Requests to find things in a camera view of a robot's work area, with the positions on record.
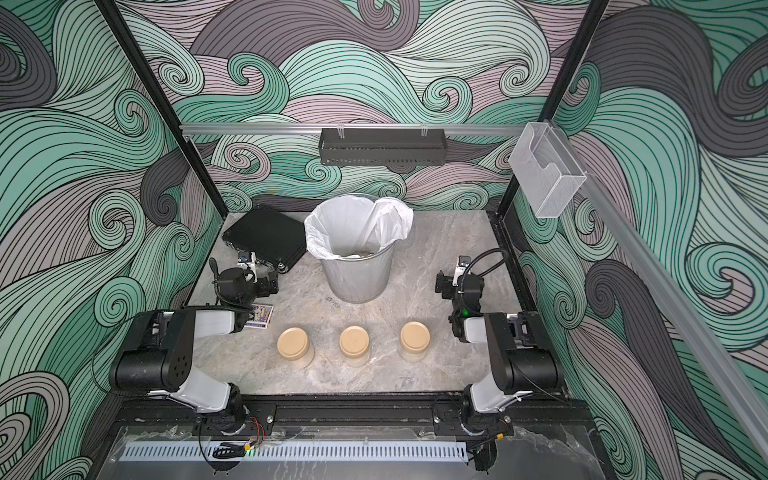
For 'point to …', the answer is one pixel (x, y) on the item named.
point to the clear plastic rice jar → (414, 347)
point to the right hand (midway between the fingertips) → (455, 272)
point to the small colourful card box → (261, 317)
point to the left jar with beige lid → (293, 346)
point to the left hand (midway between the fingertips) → (260, 270)
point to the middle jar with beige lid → (354, 346)
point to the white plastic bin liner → (353, 226)
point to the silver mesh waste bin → (362, 280)
